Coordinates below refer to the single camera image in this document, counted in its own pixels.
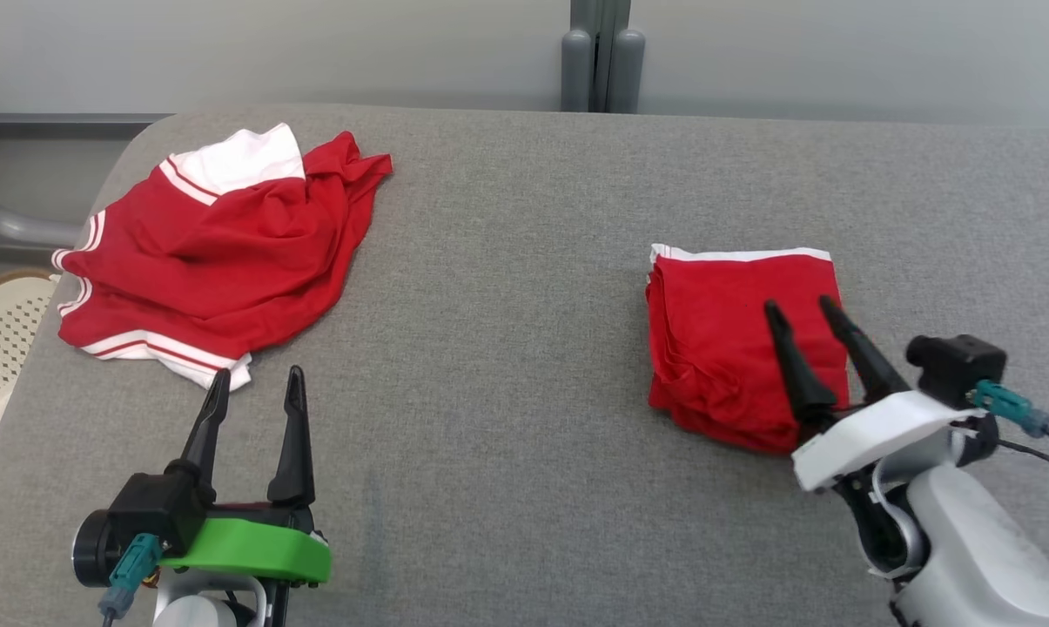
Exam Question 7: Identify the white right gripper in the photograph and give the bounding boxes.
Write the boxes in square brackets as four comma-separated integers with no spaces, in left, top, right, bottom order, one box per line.
[763,295,988,495]

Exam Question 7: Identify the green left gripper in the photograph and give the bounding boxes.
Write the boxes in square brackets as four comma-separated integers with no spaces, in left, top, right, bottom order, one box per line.
[157,366,333,585]

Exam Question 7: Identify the red shorts with white waistband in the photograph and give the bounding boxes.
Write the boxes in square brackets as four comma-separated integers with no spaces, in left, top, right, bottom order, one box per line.
[645,243,852,457]

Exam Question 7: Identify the red white striped jersey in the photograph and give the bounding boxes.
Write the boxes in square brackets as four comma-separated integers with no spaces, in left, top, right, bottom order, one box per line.
[50,122,394,392]

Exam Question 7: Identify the cream perforated laundry basket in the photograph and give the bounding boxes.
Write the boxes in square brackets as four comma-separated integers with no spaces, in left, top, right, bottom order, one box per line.
[0,268,63,508]

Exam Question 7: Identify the left camera cable teal plug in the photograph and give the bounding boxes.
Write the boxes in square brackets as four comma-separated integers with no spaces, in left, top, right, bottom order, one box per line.
[98,533,162,627]

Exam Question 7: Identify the camera cable teal plug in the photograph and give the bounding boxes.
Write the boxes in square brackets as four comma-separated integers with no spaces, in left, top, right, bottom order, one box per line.
[966,380,1049,480]
[98,533,162,627]

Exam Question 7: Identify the right camera cable teal plug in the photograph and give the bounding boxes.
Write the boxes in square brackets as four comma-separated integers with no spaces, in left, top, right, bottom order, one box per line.
[966,380,1049,480]

